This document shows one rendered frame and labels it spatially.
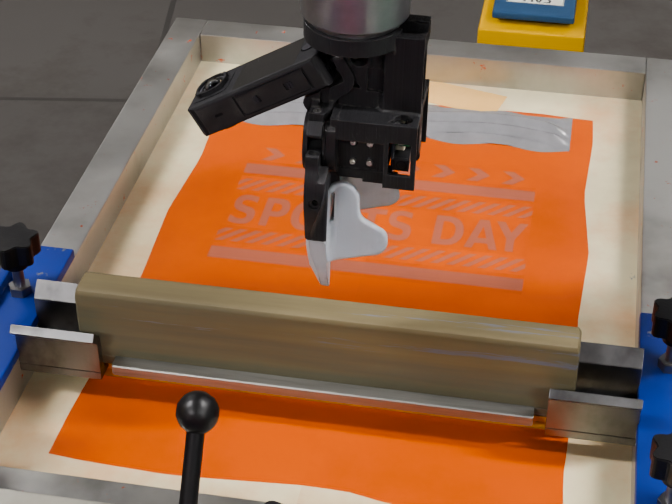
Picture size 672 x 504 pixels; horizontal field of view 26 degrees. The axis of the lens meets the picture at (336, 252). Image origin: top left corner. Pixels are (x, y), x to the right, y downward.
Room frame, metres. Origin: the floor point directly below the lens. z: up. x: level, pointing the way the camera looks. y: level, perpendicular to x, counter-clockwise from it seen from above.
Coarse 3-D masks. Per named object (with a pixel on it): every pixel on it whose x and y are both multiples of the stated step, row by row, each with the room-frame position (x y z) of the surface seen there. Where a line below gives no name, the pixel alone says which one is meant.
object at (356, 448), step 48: (432, 144) 1.32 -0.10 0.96; (480, 144) 1.32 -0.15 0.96; (576, 144) 1.32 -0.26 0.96; (576, 192) 1.23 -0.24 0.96; (576, 240) 1.15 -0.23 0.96; (384, 288) 1.07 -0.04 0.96; (432, 288) 1.07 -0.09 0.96; (528, 288) 1.07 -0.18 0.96; (576, 288) 1.07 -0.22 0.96; (336, 432) 0.88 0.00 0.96; (384, 432) 0.88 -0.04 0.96; (432, 432) 0.88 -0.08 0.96; (480, 432) 0.88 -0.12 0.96; (528, 432) 0.88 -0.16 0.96; (336, 480) 0.82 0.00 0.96; (384, 480) 0.82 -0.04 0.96; (432, 480) 0.82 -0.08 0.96; (480, 480) 0.82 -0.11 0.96; (528, 480) 0.82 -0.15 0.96
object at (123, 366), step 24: (120, 360) 0.92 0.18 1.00; (144, 360) 0.92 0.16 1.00; (192, 384) 0.90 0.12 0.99; (216, 384) 0.90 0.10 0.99; (240, 384) 0.89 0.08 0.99; (264, 384) 0.89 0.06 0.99; (288, 384) 0.89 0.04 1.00; (312, 384) 0.89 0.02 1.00; (336, 384) 0.89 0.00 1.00; (408, 408) 0.87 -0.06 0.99; (432, 408) 0.87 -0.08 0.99; (456, 408) 0.86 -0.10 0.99; (480, 408) 0.86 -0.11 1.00; (504, 408) 0.86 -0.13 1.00; (528, 408) 0.86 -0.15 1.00
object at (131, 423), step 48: (240, 144) 1.32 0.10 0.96; (288, 144) 1.32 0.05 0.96; (192, 192) 1.23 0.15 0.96; (192, 240) 1.15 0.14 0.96; (240, 288) 1.07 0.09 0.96; (288, 288) 1.07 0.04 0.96; (336, 288) 1.07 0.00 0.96; (96, 384) 0.94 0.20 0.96; (144, 384) 0.94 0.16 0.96; (96, 432) 0.88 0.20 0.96; (144, 432) 0.88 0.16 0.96; (240, 432) 0.88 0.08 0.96; (288, 432) 0.88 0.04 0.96; (240, 480) 0.82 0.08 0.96; (288, 480) 0.82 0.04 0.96
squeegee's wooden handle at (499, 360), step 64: (128, 320) 0.92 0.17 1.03; (192, 320) 0.91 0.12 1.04; (256, 320) 0.90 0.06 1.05; (320, 320) 0.90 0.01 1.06; (384, 320) 0.89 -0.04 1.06; (448, 320) 0.89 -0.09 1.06; (512, 320) 0.89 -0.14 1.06; (384, 384) 0.89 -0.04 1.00; (448, 384) 0.88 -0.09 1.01; (512, 384) 0.87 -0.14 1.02
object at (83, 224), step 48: (192, 48) 1.48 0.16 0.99; (240, 48) 1.50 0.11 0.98; (432, 48) 1.47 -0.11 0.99; (480, 48) 1.47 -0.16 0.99; (528, 48) 1.47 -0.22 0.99; (144, 96) 1.36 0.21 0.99; (624, 96) 1.42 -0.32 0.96; (144, 144) 1.29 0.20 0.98; (96, 192) 1.18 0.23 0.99; (48, 240) 1.10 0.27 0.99; (96, 240) 1.13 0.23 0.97; (0, 432) 0.88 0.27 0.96; (0, 480) 0.79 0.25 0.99; (48, 480) 0.79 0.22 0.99; (96, 480) 0.79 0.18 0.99
